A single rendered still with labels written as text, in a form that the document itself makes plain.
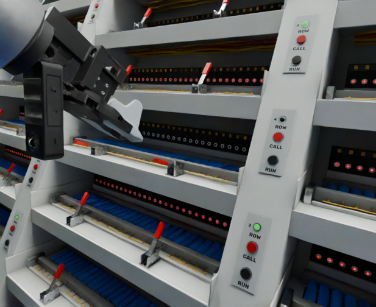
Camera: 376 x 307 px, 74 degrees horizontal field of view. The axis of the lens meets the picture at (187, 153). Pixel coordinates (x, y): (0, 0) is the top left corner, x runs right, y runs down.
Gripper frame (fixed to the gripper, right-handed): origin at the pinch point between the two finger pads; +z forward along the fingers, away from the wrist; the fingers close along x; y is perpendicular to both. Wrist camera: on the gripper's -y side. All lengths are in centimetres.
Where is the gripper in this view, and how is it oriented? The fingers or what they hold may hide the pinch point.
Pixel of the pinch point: (128, 139)
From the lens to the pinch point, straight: 43.9
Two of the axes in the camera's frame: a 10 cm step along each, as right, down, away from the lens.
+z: 4.3, 3.9, 8.1
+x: -8.3, -1.6, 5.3
